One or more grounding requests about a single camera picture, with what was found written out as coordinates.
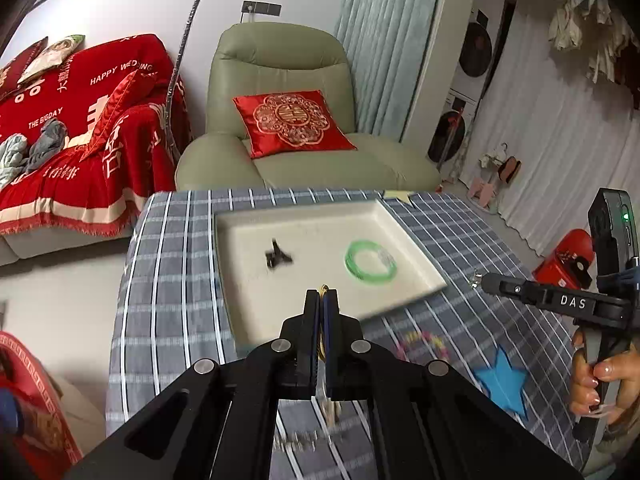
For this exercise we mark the wall socket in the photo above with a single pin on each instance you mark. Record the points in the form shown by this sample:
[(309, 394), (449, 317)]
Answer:
[(261, 8)]

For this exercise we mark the photo print pillow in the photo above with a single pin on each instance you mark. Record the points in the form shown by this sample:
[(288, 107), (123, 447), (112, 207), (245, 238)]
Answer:
[(52, 57)]

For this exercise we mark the yellow star patch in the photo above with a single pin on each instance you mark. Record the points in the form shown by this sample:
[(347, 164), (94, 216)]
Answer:
[(397, 196)]

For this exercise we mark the red-covered sofa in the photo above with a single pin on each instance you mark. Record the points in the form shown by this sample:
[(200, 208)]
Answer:
[(75, 185)]

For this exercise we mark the black hair claw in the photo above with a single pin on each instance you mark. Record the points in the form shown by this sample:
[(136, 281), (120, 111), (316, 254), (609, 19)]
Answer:
[(275, 255)]

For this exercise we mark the teal curtain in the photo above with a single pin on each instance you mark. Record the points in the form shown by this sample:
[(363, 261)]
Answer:
[(385, 35)]

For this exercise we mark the blue star patch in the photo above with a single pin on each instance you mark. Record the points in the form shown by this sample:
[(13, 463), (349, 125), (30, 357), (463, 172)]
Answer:
[(502, 380)]

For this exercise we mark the red patterned cloth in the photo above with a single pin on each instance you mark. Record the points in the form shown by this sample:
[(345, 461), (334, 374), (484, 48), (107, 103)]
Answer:
[(35, 375)]

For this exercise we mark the dark red pillow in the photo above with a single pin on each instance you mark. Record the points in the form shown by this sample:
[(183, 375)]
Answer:
[(20, 70)]

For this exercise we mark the white washing machine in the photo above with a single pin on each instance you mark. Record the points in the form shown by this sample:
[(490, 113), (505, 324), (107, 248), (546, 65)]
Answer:
[(450, 140)]

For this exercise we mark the light blue garment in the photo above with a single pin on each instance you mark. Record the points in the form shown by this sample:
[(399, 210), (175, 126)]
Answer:
[(11, 157)]

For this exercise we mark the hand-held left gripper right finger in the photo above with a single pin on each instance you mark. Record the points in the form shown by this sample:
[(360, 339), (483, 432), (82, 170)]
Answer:
[(331, 332)]

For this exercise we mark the beige jewelry tray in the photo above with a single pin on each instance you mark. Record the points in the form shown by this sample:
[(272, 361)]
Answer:
[(300, 225)]

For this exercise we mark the silver hair clip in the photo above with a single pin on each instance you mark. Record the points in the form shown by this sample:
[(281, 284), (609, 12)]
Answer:
[(475, 278)]

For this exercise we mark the grey sofa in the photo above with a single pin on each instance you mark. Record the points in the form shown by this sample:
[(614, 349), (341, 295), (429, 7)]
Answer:
[(60, 247)]

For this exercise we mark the green translucent bangle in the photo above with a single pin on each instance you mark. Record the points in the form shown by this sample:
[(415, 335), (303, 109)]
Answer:
[(352, 267)]

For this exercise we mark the white dryer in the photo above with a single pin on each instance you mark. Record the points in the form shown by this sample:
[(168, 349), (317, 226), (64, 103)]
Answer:
[(475, 50)]

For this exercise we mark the red embroidered cushion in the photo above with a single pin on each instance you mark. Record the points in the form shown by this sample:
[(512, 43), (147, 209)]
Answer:
[(292, 122)]

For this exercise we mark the person's right hand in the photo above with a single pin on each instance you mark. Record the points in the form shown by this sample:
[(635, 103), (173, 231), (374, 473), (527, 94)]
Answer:
[(587, 385)]

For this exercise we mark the hanging laundry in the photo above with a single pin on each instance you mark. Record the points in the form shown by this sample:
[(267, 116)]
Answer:
[(595, 25)]

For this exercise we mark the green leather armchair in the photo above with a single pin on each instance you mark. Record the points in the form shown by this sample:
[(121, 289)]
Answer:
[(280, 55)]

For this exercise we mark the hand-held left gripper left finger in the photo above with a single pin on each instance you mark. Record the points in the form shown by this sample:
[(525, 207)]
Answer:
[(311, 332)]

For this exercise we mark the red satin pillow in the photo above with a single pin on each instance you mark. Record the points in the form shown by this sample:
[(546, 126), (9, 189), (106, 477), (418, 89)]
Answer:
[(117, 110)]

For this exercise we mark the red box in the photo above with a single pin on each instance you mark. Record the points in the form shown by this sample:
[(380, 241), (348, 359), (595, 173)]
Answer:
[(557, 260)]

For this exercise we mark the grey plaid tablecloth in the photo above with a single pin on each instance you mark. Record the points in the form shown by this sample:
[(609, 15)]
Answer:
[(175, 270)]

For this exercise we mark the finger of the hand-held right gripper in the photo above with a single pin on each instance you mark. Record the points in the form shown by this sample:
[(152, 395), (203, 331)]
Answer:
[(550, 301)]

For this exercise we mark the grey garment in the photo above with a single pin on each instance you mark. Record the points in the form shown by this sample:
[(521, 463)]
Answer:
[(47, 142)]

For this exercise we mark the white sheer curtain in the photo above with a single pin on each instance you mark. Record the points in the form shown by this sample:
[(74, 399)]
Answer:
[(545, 135)]

